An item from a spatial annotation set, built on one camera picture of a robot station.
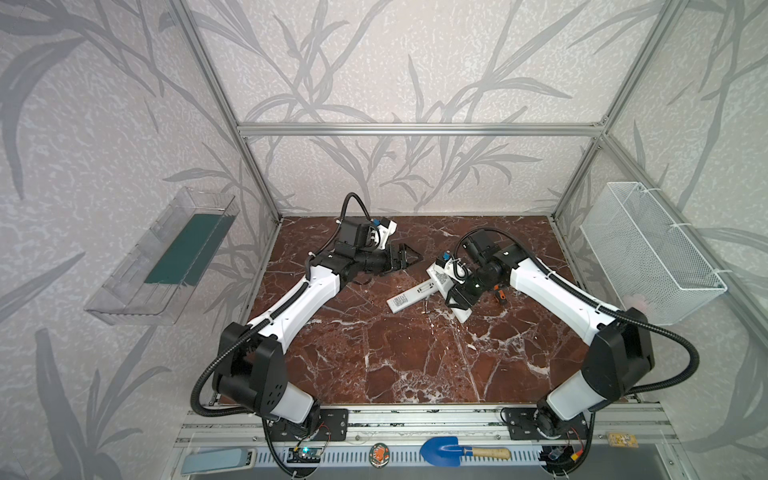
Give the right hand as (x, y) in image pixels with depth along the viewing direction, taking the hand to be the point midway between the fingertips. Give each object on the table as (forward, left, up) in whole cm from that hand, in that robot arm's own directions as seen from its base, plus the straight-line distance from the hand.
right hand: (452, 287), depth 83 cm
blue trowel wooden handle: (-37, +4, -14) cm, 40 cm away
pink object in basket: (-8, -44, +6) cm, 45 cm away
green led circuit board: (-38, +38, -15) cm, 56 cm away
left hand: (+3, +10, +11) cm, 15 cm away
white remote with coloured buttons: (-2, +3, +4) cm, 6 cm away
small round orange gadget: (-38, +20, -13) cm, 44 cm away
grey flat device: (-39, +55, -8) cm, 68 cm away
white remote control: (+4, +11, -13) cm, 18 cm away
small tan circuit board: (-35, -38, -13) cm, 53 cm away
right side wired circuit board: (-38, -26, -19) cm, 50 cm away
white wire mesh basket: (-7, -40, +20) cm, 45 cm away
